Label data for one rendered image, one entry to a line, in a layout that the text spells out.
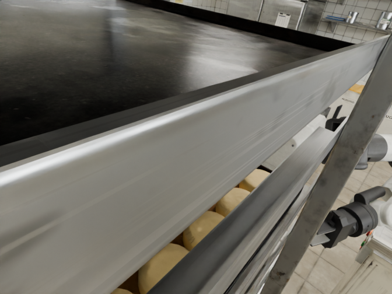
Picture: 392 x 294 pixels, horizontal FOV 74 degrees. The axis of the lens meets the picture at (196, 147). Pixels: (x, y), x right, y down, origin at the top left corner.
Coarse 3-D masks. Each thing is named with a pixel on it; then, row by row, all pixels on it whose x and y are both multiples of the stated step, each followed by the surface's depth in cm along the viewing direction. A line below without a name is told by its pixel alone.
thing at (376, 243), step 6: (372, 234) 113; (372, 240) 114; (378, 240) 112; (384, 240) 112; (372, 246) 114; (378, 246) 112; (384, 246) 111; (390, 246) 110; (378, 252) 113; (384, 252) 111; (390, 252) 110; (390, 258) 110
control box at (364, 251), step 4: (376, 228) 127; (380, 228) 127; (372, 232) 126; (376, 232) 124; (380, 232) 125; (368, 236) 131; (368, 240) 121; (364, 244) 126; (360, 248) 129; (364, 248) 121; (368, 248) 120; (360, 252) 123; (364, 252) 121; (368, 252) 120; (356, 256) 126; (360, 256) 123; (364, 256) 122; (356, 260) 125; (360, 260) 124
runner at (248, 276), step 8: (312, 184) 33; (304, 192) 36; (296, 200) 34; (304, 200) 32; (296, 208) 29; (288, 216) 32; (280, 224) 30; (288, 224) 28; (272, 232) 29; (280, 232) 26; (272, 240) 25; (264, 248) 27; (272, 248) 26; (256, 256) 26; (264, 256) 23; (256, 264) 22; (248, 272) 24; (256, 272) 23; (240, 280) 24; (248, 280) 21; (232, 288) 23; (240, 288) 20
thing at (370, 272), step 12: (384, 228) 128; (372, 252) 116; (360, 264) 124; (372, 264) 115; (384, 264) 112; (348, 276) 138; (360, 276) 121; (372, 276) 117; (384, 276) 113; (336, 288) 157; (348, 288) 127; (360, 288) 123; (372, 288) 119; (384, 288) 115
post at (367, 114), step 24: (384, 48) 25; (384, 72) 25; (360, 96) 27; (384, 96) 26; (360, 120) 28; (336, 144) 30; (360, 144) 29; (336, 168) 31; (312, 192) 34; (336, 192) 32; (312, 216) 35; (288, 240) 39; (312, 240) 37; (288, 264) 41; (264, 288) 46
